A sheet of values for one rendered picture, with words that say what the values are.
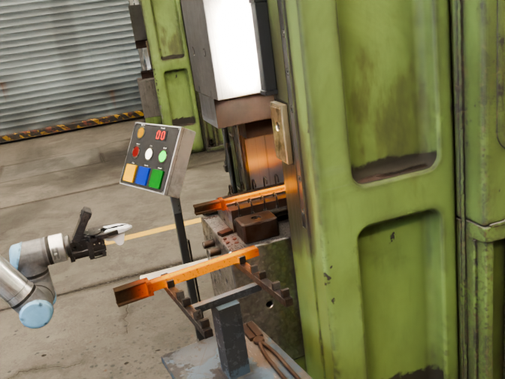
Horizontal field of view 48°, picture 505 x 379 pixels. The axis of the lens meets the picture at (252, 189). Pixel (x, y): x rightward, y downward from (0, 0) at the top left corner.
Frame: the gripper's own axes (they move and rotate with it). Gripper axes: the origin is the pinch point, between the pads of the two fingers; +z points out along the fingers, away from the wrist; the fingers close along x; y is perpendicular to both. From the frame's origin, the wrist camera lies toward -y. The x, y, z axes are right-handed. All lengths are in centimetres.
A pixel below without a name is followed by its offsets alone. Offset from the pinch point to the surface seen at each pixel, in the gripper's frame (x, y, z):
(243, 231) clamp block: 18.8, 4.0, 33.2
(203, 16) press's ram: 10, -61, 33
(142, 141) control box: -63, -13, 16
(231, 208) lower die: 5.3, 0.9, 34.0
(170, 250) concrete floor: -207, 100, 35
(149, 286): 43.5, 2.1, -0.1
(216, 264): 39.9, 2.6, 18.8
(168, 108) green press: -480, 43, 96
